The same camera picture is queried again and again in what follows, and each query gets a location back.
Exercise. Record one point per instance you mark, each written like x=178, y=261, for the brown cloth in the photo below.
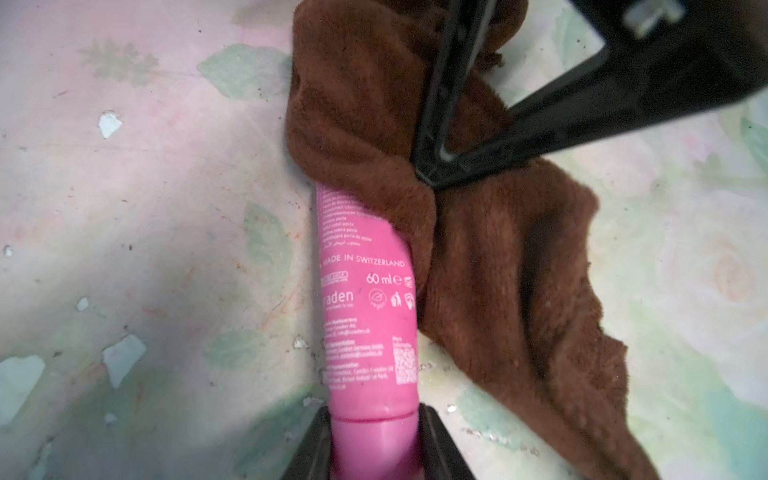
x=501, y=264

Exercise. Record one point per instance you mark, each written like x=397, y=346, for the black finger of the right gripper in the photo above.
x=660, y=61

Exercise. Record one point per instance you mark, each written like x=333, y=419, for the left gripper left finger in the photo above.
x=312, y=459

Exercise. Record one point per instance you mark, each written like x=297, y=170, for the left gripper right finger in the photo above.
x=441, y=458

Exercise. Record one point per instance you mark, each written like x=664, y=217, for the magenta toothpaste tube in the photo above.
x=370, y=340

